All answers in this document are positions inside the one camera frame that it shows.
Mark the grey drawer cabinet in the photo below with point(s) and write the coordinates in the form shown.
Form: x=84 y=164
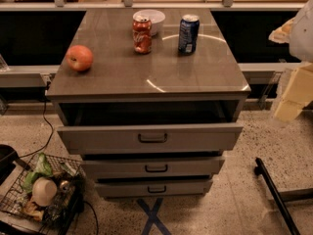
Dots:
x=162 y=87

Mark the grey bottom drawer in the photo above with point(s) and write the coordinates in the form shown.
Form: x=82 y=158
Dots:
x=154 y=188

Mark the grey middle drawer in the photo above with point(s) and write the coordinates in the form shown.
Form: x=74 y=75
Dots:
x=153 y=167

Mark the grey drawer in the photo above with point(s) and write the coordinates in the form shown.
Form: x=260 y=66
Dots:
x=153 y=167
x=150 y=139
x=154 y=188

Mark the beige cup in basket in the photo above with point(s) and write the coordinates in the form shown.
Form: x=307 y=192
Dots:
x=43 y=191

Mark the blue soda can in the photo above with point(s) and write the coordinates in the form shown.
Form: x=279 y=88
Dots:
x=188 y=34

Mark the green snack bag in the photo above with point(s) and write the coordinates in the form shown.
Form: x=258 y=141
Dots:
x=42 y=168

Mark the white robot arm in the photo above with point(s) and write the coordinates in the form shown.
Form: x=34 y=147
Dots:
x=298 y=33

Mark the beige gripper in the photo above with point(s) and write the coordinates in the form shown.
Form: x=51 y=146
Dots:
x=303 y=36

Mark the grey top drawer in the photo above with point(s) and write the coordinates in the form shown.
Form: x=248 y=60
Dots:
x=150 y=139

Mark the black wire basket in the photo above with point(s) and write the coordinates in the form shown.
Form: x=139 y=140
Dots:
x=24 y=217

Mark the black metal stand leg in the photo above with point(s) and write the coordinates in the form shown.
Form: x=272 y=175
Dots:
x=280 y=198

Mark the red apple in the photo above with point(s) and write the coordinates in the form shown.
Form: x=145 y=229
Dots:
x=79 y=58

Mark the white bowl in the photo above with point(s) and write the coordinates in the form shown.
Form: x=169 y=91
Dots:
x=157 y=18

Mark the red cola can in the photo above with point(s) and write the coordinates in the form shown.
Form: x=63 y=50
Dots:
x=142 y=39

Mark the blue tape cross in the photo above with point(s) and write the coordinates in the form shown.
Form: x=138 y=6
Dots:
x=153 y=219

